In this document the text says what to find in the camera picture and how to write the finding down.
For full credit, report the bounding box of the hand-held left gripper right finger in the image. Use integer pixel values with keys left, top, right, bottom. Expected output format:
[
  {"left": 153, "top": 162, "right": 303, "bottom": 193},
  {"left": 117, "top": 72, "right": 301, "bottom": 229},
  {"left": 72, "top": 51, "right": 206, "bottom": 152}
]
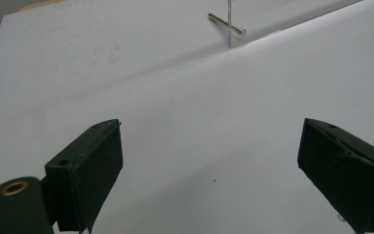
[{"left": 297, "top": 117, "right": 374, "bottom": 234}]

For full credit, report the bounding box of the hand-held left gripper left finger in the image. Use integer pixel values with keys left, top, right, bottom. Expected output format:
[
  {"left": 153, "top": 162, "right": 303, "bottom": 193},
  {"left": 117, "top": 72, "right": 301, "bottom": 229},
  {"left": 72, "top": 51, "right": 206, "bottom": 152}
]
[{"left": 44, "top": 118, "right": 124, "bottom": 234}]

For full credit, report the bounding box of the silver metal tube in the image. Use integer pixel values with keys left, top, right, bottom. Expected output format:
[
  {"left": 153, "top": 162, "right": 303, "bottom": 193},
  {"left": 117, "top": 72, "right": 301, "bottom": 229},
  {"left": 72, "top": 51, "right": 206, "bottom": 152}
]
[{"left": 207, "top": 12, "right": 247, "bottom": 38}]

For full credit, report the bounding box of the thin metal rod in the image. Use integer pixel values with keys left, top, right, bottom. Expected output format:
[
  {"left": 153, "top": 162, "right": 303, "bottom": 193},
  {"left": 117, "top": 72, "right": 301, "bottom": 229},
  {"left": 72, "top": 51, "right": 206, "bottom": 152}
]
[{"left": 227, "top": 0, "right": 233, "bottom": 50}]

